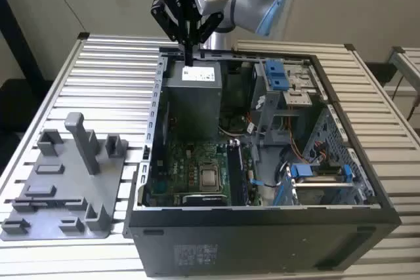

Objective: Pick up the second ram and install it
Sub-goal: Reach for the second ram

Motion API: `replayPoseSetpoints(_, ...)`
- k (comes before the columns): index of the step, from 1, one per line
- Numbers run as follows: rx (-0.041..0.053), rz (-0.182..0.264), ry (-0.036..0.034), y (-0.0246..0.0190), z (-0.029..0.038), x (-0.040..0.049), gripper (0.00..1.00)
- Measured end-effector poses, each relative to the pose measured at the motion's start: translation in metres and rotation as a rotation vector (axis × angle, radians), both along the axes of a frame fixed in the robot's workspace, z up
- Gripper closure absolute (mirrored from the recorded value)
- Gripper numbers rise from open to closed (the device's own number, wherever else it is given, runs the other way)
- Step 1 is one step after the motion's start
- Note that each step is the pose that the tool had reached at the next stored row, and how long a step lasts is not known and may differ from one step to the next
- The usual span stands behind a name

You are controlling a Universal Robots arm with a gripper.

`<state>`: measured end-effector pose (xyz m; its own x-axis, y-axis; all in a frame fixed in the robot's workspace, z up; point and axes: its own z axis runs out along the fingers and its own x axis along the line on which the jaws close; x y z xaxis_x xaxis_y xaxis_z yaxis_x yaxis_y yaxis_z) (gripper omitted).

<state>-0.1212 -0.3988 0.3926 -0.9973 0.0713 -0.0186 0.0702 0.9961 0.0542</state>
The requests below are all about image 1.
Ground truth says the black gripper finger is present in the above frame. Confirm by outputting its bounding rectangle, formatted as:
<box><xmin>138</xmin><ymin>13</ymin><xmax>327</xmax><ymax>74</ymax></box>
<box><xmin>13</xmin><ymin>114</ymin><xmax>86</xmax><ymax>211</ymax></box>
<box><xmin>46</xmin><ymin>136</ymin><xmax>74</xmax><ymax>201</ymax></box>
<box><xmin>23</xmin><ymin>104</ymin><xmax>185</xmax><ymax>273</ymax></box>
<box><xmin>189</xmin><ymin>10</ymin><xmax>224</xmax><ymax>66</ymax></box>
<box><xmin>150</xmin><ymin>0</ymin><xmax>190</xmax><ymax>66</ymax></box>

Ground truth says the blue RAM stick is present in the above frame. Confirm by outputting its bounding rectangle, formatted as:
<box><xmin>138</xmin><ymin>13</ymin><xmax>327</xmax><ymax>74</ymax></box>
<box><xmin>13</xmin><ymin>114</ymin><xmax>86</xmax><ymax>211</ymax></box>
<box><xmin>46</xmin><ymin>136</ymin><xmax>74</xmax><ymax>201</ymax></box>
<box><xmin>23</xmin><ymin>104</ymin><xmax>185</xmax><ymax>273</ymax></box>
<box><xmin>12</xmin><ymin>197</ymin><xmax>85</xmax><ymax>205</ymax></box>

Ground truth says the installed RAM stick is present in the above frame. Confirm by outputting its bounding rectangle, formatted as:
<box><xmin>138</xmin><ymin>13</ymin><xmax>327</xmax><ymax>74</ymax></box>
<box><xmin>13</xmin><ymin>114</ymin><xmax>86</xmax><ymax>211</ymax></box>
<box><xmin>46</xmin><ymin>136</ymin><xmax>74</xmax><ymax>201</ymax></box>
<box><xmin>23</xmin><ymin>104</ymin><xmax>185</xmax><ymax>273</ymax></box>
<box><xmin>238</xmin><ymin>144</ymin><xmax>250</xmax><ymax>205</ymax></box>

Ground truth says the grey power supply unit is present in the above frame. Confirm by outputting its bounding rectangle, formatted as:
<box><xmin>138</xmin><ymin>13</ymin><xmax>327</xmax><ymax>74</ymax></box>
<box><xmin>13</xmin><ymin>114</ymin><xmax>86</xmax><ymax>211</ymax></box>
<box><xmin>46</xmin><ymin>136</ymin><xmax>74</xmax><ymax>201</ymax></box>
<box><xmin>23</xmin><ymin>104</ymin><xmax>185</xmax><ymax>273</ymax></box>
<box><xmin>162</xmin><ymin>60</ymin><xmax>224</xmax><ymax>142</ymax></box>

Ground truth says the metal optical drive cage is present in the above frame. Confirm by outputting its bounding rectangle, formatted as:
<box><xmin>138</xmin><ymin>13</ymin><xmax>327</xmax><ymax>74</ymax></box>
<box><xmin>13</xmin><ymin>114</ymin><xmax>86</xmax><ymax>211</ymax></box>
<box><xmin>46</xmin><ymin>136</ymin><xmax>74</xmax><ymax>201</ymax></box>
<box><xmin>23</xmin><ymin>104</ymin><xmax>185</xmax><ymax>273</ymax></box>
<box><xmin>251</xmin><ymin>58</ymin><xmax>329</xmax><ymax>146</ymax></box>

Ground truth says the green motherboard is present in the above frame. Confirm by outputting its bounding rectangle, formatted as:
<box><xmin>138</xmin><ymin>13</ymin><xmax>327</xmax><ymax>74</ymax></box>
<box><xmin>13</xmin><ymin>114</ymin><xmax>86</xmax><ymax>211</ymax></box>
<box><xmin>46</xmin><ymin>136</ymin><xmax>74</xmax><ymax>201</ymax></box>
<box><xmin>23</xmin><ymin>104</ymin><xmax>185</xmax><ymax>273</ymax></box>
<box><xmin>146</xmin><ymin>109</ymin><xmax>263</xmax><ymax>208</ymax></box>

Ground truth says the CPU socket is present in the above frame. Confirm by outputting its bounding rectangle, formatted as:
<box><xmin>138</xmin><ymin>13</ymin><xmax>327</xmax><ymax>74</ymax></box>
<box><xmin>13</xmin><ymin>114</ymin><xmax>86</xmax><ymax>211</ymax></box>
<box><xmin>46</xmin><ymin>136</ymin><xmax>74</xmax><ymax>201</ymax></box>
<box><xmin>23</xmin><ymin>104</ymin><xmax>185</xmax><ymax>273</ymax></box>
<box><xmin>196</xmin><ymin>161</ymin><xmax>223</xmax><ymax>193</ymax></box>

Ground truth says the silver CPU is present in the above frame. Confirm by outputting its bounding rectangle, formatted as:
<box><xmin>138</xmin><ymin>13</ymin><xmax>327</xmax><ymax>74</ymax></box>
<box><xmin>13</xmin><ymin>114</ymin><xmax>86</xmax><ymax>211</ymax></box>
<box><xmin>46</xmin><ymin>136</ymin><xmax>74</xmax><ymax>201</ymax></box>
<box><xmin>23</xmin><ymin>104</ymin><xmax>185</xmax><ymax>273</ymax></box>
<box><xmin>200</xmin><ymin>168</ymin><xmax>220</xmax><ymax>188</ymax></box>

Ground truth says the perforated metal disk bay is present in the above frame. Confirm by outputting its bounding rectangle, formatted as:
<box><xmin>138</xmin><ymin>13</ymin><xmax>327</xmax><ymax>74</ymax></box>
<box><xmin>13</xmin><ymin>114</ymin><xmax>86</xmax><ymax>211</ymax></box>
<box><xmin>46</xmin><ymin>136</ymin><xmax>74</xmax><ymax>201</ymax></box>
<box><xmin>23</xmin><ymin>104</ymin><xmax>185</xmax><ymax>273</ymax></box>
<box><xmin>301</xmin><ymin>104</ymin><xmax>375</xmax><ymax>202</ymax></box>

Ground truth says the hard disk in blue carrier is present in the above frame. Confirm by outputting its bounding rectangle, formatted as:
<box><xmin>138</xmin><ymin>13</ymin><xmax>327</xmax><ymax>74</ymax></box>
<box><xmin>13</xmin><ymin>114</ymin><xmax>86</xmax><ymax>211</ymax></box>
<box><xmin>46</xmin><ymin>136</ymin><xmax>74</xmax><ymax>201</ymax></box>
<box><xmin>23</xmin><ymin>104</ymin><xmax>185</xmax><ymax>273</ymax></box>
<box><xmin>275</xmin><ymin>163</ymin><xmax>357</xmax><ymax>207</ymax></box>

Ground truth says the black graphics card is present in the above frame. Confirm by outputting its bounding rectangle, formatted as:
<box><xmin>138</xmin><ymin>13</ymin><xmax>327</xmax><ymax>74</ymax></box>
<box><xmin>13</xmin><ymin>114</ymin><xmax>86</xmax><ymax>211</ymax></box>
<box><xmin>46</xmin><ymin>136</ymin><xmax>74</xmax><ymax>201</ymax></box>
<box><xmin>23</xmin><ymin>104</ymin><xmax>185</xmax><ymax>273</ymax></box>
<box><xmin>182</xmin><ymin>193</ymin><xmax>229</xmax><ymax>207</ymax></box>

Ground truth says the black box beside table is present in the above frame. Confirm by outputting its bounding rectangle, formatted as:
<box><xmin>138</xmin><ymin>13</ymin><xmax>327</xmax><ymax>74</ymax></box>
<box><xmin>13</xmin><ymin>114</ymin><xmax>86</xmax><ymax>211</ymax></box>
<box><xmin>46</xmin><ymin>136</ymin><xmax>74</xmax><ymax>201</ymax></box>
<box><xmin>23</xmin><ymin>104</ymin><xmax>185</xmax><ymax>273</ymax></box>
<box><xmin>366</xmin><ymin>62</ymin><xmax>398</xmax><ymax>84</ymax></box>

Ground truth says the grey parts rack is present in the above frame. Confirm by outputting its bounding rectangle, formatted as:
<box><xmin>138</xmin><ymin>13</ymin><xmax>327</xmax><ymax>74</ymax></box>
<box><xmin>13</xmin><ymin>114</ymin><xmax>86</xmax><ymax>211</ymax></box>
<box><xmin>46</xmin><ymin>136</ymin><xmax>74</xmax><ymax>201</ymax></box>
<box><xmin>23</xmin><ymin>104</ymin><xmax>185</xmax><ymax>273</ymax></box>
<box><xmin>0</xmin><ymin>111</ymin><xmax>129</xmax><ymax>241</ymax></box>

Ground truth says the metal slat side table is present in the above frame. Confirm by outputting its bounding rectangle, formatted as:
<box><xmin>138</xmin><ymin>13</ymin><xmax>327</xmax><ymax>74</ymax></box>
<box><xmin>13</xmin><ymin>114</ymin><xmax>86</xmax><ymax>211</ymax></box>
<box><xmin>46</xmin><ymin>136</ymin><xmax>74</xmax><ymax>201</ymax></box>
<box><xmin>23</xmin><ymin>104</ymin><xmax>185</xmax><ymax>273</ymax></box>
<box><xmin>387</xmin><ymin>46</ymin><xmax>420</xmax><ymax>97</ymax></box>

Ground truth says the black PC case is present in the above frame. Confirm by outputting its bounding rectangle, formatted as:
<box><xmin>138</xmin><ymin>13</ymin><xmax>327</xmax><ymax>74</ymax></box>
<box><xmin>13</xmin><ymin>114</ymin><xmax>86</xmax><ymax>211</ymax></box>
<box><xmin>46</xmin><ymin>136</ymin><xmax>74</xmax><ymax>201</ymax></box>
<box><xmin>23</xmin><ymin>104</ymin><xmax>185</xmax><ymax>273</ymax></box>
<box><xmin>123</xmin><ymin>46</ymin><xmax>403</xmax><ymax>277</ymax></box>

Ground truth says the black slanted post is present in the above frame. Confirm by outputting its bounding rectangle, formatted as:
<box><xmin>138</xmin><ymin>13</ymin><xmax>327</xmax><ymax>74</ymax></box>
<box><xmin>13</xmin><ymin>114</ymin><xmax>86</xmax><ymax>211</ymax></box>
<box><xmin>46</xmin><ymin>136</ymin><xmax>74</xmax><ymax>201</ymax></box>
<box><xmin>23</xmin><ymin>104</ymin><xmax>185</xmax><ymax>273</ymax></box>
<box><xmin>0</xmin><ymin>0</ymin><xmax>45</xmax><ymax>81</ymax></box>

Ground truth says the blue ended data wire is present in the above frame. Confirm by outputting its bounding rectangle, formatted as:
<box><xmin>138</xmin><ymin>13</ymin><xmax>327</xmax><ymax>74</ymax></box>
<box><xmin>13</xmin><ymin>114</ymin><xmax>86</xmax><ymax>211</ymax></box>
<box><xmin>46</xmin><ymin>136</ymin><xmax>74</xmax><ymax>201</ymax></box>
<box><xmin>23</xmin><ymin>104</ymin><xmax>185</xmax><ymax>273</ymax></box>
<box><xmin>250</xmin><ymin>178</ymin><xmax>280</xmax><ymax>190</ymax></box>

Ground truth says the orange wire bundle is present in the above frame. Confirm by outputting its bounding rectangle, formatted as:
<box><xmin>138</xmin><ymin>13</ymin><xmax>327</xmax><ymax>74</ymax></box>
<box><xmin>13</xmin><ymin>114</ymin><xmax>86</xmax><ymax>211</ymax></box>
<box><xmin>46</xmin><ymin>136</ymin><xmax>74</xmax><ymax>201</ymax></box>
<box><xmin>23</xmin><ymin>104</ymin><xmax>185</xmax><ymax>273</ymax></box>
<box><xmin>283</xmin><ymin>114</ymin><xmax>329</xmax><ymax>166</ymax></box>

